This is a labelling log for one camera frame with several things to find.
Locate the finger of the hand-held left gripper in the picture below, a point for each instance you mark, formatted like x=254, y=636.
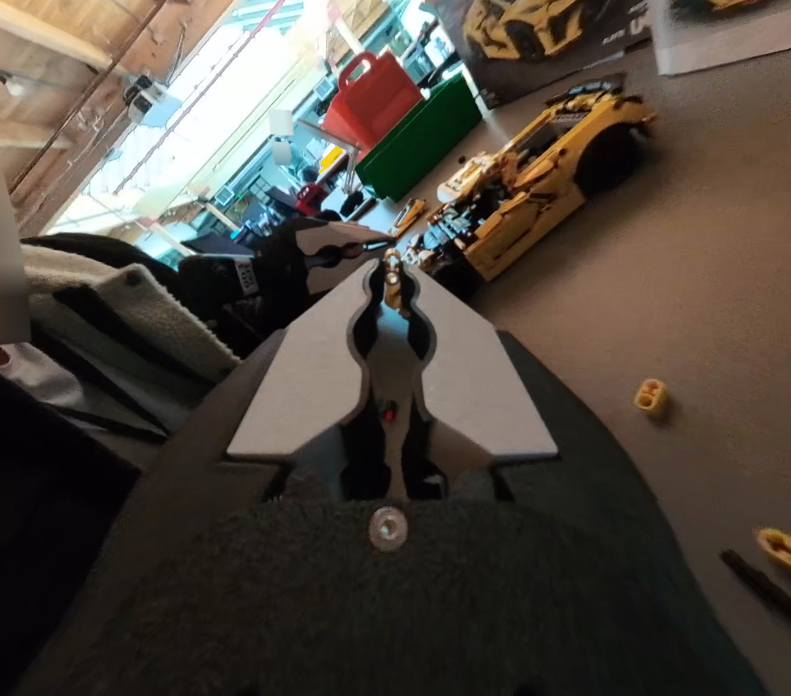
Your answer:
x=327, y=276
x=333, y=236

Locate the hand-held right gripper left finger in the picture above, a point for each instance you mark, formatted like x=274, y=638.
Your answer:
x=296, y=393

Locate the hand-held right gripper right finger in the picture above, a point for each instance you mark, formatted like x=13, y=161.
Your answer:
x=488, y=393

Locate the small yellow black pin assembly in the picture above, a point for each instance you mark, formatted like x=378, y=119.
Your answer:
x=395, y=288

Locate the yellow headlight panel piece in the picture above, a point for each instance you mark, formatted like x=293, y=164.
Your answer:
x=409, y=217

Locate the red pin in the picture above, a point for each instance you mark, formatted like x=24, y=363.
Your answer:
x=389, y=413

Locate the yellow toy brick car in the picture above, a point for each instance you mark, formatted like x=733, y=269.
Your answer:
x=544, y=195

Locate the small red bin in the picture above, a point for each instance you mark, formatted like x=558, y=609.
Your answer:
x=310, y=199

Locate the green plastic bin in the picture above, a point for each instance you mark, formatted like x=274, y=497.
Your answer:
x=420, y=146

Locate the red plastic tote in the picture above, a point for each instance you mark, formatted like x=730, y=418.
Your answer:
x=377, y=103

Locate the yellow two-hole connector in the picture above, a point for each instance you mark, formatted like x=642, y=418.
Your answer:
x=655, y=410

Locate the white striped shirt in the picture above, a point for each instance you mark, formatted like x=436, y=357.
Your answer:
x=43, y=381

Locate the long black axle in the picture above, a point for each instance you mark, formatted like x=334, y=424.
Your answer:
x=754, y=582

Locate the ceiling track spotlight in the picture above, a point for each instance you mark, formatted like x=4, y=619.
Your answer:
x=13, y=87

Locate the yellow holed plate piece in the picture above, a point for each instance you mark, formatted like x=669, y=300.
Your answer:
x=780, y=554

